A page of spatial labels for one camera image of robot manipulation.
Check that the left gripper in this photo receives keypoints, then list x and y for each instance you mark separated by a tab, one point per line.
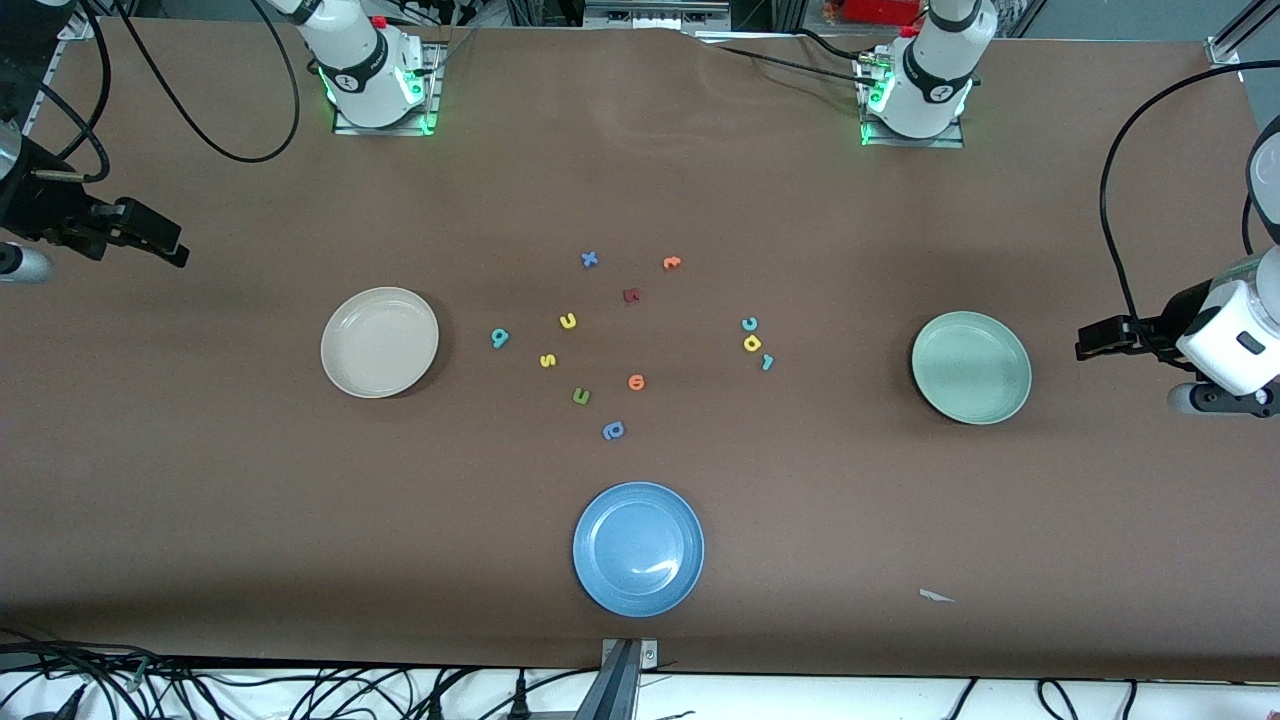
1159	329

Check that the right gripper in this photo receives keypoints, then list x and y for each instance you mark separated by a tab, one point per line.
42	214

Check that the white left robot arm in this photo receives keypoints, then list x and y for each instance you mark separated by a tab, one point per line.
935	80

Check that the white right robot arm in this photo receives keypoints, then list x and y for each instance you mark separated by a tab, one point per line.
360	70

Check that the pale green plate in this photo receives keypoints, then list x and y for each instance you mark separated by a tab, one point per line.
971	368

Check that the beige brown plate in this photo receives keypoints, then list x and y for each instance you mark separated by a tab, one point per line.
380	342

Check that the white paper scrap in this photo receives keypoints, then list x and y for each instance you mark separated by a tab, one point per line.
935	596

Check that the red box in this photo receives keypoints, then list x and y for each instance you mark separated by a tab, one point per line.
880	10

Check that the blue letter a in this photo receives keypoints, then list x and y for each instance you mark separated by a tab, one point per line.
613	431

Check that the blue plate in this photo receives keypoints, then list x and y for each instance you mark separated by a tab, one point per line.
638	549

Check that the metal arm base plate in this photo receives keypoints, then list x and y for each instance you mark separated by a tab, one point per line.
345	128
950	142

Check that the metal corner bracket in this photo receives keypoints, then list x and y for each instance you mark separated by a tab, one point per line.
75	27
1222	52

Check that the silver aluminium frame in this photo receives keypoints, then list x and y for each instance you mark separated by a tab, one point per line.
655	12

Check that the grey metal clamp bracket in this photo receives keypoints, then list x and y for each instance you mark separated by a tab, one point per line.
648	655

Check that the dark aluminium post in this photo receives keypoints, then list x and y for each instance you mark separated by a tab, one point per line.
610	695

